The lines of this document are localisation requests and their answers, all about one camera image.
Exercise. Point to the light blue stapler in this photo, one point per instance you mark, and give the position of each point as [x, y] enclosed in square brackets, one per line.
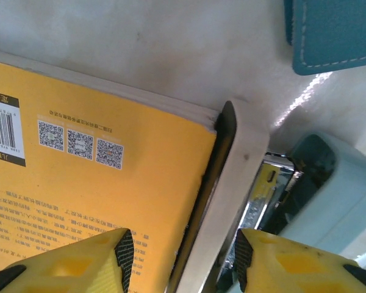
[347, 195]

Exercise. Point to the teal leather notebook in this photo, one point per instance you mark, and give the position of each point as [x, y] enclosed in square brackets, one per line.
[335, 36]

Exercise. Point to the white case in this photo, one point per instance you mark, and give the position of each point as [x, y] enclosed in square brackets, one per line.
[231, 189]

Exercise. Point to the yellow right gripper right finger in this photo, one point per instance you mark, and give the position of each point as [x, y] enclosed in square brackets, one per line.
[292, 265]

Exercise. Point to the yellow paperback book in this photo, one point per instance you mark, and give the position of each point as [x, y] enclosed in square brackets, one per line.
[109, 189]

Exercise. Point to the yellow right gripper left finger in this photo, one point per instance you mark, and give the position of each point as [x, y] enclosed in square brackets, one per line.
[79, 268]

